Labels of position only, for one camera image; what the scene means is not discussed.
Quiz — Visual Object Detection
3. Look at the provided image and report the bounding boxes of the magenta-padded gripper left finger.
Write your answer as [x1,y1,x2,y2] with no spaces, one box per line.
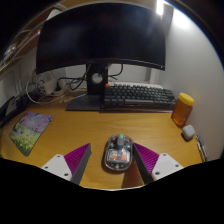
[40,142,92,186]

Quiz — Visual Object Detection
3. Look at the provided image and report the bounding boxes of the white power strip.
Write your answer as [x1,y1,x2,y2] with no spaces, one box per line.
[43,78,73,96]

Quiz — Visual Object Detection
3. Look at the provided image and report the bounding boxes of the small grey earbud case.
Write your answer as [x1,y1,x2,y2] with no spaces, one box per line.
[181,124,196,141]

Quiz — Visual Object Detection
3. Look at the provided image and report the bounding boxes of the white cable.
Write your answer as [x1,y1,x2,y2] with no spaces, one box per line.
[25,79,88,105]

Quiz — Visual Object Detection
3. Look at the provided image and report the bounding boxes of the flower-print mouse pad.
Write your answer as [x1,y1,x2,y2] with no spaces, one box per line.
[8,111,54,158]

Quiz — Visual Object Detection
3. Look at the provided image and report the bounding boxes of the transparent computer mouse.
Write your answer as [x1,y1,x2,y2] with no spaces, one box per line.
[104,133,134,172]

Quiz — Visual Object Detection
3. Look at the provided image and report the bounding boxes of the amber jar with yellow lid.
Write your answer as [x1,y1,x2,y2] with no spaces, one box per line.
[170,92,195,128]

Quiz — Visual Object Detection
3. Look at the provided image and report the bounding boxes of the black computer monitor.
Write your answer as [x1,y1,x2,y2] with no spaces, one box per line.
[35,2,167,112]

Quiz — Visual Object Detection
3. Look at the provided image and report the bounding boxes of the dark pen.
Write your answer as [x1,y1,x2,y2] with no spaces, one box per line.
[195,134,208,163]

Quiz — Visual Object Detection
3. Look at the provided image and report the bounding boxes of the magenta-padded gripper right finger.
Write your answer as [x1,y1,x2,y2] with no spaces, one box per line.
[131,142,185,185]

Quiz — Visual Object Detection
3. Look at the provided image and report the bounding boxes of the black keyboard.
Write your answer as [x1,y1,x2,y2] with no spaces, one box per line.
[101,83,177,111]

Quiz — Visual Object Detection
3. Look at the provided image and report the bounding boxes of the wooden wall shelf unit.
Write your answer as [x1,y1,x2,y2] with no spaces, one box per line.
[0,3,68,73]

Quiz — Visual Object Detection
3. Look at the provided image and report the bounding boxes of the white light bar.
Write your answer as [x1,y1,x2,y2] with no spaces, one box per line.
[155,0,165,17]

